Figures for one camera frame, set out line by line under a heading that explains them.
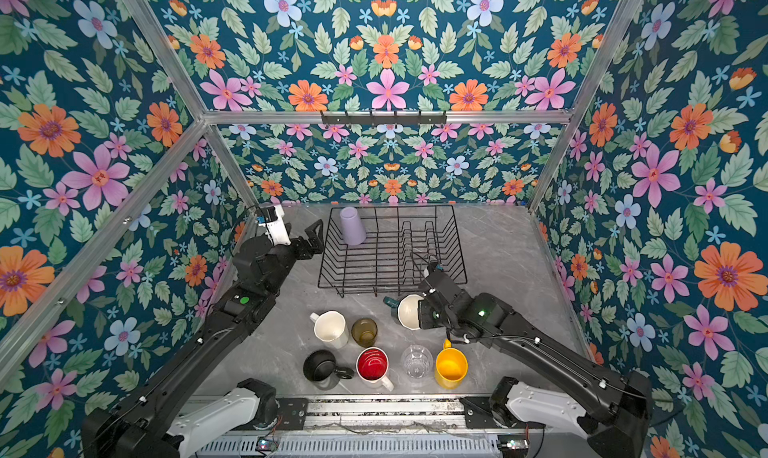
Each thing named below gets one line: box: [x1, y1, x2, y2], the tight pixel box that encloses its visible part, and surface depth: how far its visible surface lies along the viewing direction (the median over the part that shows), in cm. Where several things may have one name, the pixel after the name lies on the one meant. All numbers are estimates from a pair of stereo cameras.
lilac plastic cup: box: [340, 206, 367, 245], surface depth 102 cm
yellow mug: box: [435, 338, 469, 390], surface depth 78 cm
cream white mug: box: [310, 310, 349, 349], surface depth 82 cm
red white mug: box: [356, 347, 394, 391], surface depth 76 cm
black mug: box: [303, 349, 355, 391], surface depth 78 cm
